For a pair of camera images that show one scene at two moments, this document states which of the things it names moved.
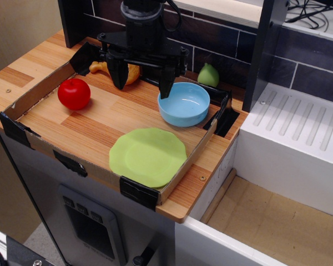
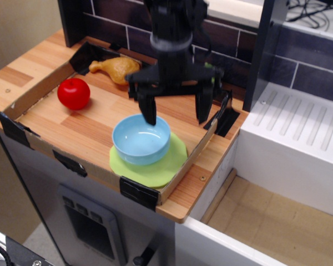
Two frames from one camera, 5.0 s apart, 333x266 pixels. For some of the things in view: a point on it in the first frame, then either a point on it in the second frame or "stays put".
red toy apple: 74,93 stays put
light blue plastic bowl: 187,105 -> 139,143
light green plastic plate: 151,157 stays put
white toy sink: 276,197 stays put
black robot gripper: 145,41 -> 176,70
